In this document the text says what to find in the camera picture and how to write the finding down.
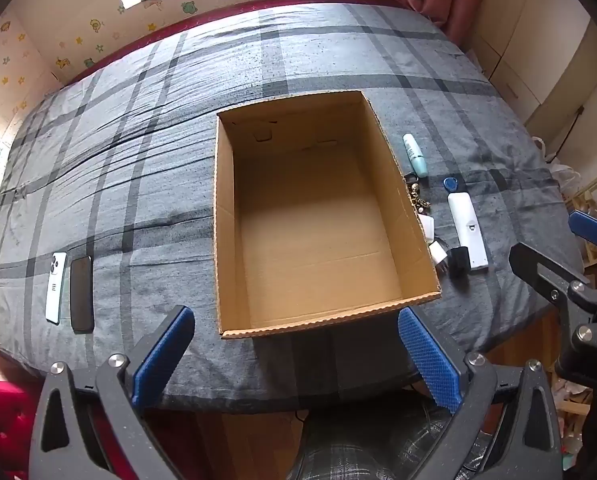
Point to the white remote control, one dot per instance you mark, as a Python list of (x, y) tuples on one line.
[(467, 232)]

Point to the red cloth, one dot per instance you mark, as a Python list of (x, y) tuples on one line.
[(8, 410)]

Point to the grey plaid bed sheet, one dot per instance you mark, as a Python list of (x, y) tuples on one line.
[(328, 50)]

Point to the white smartphone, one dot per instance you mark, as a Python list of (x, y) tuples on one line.
[(56, 287)]

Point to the black smartphone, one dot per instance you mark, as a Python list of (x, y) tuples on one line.
[(82, 295)]

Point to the white plastic bag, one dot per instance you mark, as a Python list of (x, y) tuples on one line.
[(561, 170)]

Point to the person's plaid trousers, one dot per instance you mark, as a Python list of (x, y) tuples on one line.
[(358, 450)]

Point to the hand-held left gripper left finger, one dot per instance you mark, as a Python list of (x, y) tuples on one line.
[(163, 355)]

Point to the small white plug charger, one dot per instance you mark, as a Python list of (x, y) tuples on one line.
[(438, 255)]

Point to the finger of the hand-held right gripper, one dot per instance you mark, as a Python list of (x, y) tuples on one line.
[(543, 272), (596, 232)]

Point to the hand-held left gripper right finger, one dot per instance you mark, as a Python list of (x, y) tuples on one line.
[(428, 360)]

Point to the black cylinder speaker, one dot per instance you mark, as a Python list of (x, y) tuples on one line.
[(460, 261)]

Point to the cardboard box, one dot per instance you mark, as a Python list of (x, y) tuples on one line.
[(303, 240)]

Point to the blue key fob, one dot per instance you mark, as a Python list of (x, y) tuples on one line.
[(452, 184)]

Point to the large white charger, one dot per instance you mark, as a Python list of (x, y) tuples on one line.
[(426, 225)]

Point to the cream wardrobe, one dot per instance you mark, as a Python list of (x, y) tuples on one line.
[(538, 45)]

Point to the teal cosmetic bottle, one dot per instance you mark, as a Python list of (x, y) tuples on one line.
[(415, 156)]

